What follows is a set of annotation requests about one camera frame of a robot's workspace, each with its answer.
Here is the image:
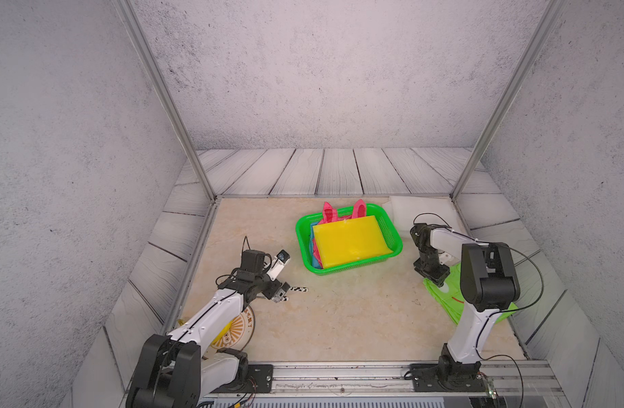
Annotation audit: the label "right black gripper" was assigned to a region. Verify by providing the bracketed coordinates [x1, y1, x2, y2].
[412, 251, 448, 287]

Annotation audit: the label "blue raincoat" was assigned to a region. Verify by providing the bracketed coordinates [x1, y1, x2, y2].
[309, 222, 323, 270]

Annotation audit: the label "green plastic basket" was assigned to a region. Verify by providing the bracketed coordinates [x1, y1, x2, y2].
[296, 203, 403, 275]

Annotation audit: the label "green frog raincoat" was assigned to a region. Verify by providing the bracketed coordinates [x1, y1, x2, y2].
[423, 262, 519, 326]

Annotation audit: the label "white raincoat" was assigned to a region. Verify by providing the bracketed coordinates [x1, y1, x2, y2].
[383, 197, 468, 238]

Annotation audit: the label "yellow raincoat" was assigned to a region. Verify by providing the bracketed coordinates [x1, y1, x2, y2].
[313, 216, 392, 269]

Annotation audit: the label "pink bunny raincoat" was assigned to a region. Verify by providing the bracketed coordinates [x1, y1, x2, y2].
[311, 199, 368, 266]

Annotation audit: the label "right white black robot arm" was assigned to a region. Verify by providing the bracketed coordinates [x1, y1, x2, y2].
[410, 223, 520, 369]

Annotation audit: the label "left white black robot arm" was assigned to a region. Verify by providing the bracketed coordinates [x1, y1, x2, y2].
[126, 250, 291, 407]

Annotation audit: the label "round patterned plate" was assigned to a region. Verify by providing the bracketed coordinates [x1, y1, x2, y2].
[210, 306, 255, 351]

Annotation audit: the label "yellow bananas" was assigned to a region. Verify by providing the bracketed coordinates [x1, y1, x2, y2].
[173, 321, 232, 349]

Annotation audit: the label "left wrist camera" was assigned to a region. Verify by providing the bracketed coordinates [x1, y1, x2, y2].
[240, 250, 266, 275]

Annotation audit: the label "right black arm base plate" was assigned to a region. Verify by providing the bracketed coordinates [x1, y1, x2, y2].
[403, 343, 487, 393]

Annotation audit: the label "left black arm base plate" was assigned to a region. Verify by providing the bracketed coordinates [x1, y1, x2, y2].
[213, 348, 274, 394]

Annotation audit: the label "aluminium front rail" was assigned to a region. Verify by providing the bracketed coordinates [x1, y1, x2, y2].
[201, 360, 568, 407]

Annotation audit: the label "right metal corner post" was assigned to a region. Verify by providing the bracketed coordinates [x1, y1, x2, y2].
[450, 0, 566, 202]

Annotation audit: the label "metal corner post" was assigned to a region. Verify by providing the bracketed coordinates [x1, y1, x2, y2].
[450, 0, 566, 202]
[114, 0, 217, 202]

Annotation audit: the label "left metal corner post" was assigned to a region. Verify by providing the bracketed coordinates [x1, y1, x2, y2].
[114, 0, 217, 202]

